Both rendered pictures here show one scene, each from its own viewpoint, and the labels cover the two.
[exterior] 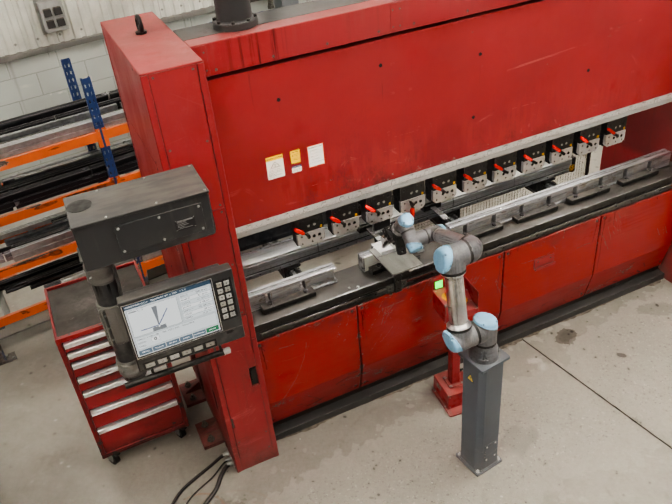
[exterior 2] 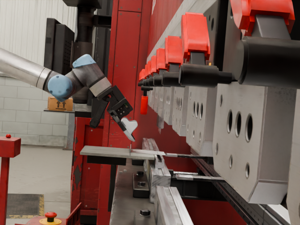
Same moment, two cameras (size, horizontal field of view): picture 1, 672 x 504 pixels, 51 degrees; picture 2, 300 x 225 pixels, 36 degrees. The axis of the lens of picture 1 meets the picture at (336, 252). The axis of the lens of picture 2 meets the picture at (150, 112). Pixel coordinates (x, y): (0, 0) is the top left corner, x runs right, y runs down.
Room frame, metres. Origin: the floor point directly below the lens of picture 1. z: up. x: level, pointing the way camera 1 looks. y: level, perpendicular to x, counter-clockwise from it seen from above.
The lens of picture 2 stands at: (3.77, -1.90, 1.24)
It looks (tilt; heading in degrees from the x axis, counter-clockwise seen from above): 3 degrees down; 110
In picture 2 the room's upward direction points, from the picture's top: 5 degrees clockwise
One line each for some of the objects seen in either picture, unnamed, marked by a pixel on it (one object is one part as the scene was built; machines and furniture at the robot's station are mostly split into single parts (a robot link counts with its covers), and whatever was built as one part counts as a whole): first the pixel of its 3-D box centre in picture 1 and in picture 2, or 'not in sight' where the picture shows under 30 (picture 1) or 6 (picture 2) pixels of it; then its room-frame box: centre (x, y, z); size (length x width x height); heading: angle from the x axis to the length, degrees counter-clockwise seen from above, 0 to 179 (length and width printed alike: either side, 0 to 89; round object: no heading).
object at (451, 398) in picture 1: (455, 391); not in sight; (2.98, -0.63, 0.06); 0.25 x 0.20 x 0.12; 16
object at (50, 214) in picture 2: not in sight; (50, 218); (2.98, -0.58, 0.79); 0.04 x 0.04 x 0.04
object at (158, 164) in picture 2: not in sight; (157, 159); (3.24, -0.29, 0.98); 0.20 x 0.03 x 0.03; 112
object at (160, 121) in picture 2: (381, 224); (160, 119); (3.23, -0.26, 1.13); 0.10 x 0.02 x 0.10; 112
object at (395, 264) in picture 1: (395, 257); (118, 152); (3.09, -0.32, 1.00); 0.26 x 0.18 x 0.01; 22
